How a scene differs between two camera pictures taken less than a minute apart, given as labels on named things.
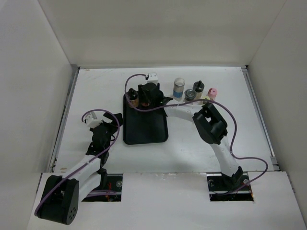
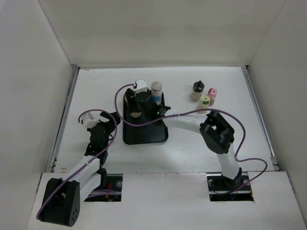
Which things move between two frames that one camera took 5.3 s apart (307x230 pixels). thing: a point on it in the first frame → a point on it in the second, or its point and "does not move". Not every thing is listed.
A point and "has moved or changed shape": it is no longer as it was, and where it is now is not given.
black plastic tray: (142, 127) does not move
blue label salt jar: (179, 84) has moved or changed shape
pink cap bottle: (212, 93) does not move
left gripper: (113, 128) does not move
